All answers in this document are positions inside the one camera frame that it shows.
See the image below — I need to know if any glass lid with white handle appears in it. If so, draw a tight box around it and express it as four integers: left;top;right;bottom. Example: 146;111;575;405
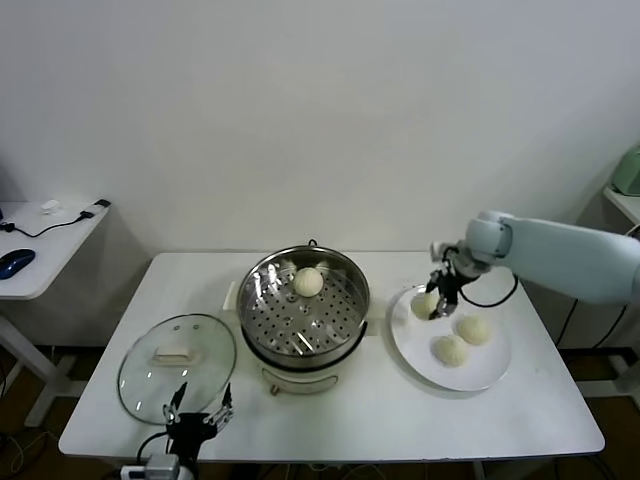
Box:
117;313;238;426

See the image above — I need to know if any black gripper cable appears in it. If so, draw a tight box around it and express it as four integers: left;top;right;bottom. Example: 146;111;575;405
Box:
457;272;519;308
137;432;171;462

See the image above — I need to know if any pale green appliance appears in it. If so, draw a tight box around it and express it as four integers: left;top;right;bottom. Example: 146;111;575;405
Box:
610;144;640;197

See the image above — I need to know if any dark monitor edge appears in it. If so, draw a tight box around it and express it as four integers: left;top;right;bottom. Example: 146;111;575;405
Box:
0;154;11;222

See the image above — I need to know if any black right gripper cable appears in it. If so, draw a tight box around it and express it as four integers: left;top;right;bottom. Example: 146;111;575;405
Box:
457;272;519;308

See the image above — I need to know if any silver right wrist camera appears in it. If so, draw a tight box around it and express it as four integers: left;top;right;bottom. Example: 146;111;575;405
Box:
429;240;465;272

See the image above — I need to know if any white steamed baozi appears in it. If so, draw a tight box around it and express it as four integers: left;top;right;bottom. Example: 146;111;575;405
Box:
455;314;493;346
410;293;441;322
292;267;325;298
430;334;470;368

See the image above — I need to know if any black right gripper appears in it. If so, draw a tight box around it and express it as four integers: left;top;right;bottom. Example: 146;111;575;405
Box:
424;266;465;323

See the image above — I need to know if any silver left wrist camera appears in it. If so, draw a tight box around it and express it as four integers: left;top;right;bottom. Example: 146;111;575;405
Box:
119;453;180;480

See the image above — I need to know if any white side desk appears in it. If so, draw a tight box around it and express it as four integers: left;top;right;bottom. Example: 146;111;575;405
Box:
0;199;154;429

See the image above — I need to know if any stainless steel steamer basket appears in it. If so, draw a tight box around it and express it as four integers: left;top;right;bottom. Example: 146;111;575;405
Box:
223;244;387;367

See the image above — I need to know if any white electric cooker base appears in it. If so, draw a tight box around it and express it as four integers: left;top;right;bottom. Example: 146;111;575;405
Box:
223;284;387;399

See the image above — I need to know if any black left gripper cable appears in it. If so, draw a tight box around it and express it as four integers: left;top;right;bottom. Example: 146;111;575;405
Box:
137;432;171;462

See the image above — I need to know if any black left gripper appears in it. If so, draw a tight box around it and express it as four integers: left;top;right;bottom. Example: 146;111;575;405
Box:
161;381;236;460

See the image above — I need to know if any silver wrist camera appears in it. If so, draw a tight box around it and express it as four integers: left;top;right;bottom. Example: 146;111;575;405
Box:
429;240;465;272
119;453;180;480

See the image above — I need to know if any thin black desk cable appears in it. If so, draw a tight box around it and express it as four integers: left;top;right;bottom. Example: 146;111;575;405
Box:
0;210;96;239

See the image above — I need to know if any blue computer mouse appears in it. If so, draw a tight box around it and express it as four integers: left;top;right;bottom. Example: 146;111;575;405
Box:
0;248;37;280

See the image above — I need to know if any black power adapter with cable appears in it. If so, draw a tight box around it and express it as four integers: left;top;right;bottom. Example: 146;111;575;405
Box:
556;298;629;351

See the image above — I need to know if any white round plate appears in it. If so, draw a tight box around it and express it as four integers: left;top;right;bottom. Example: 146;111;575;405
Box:
389;283;514;392

